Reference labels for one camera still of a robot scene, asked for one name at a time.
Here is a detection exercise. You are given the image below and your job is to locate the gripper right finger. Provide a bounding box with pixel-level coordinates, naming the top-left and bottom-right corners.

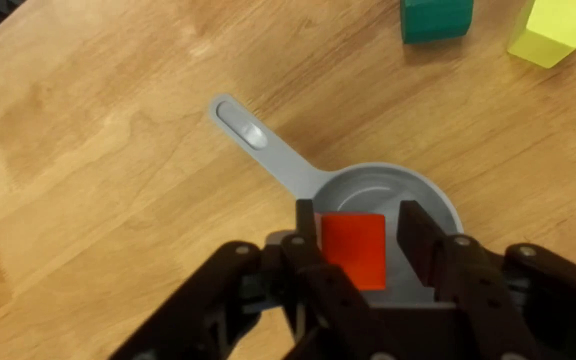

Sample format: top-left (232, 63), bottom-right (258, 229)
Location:
top-left (397, 200), bottom-right (576, 360)

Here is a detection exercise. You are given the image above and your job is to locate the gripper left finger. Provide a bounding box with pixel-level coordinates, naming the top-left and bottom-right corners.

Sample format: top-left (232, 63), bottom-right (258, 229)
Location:
top-left (107, 198), bottom-right (369, 360)

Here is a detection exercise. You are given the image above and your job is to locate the grey measuring cup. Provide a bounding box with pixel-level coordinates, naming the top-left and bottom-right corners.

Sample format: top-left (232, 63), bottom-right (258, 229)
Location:
top-left (209, 93), bottom-right (465, 305)

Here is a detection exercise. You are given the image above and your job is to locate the red block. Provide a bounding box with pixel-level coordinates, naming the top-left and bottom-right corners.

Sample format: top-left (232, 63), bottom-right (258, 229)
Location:
top-left (320, 212), bottom-right (387, 291)

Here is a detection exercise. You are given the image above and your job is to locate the yellow block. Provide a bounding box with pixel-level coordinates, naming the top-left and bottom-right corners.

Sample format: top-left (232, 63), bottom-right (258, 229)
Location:
top-left (507, 0), bottom-right (576, 69)

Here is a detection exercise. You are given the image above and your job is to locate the green block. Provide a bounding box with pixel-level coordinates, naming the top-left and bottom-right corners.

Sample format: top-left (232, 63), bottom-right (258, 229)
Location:
top-left (400, 0), bottom-right (474, 45)

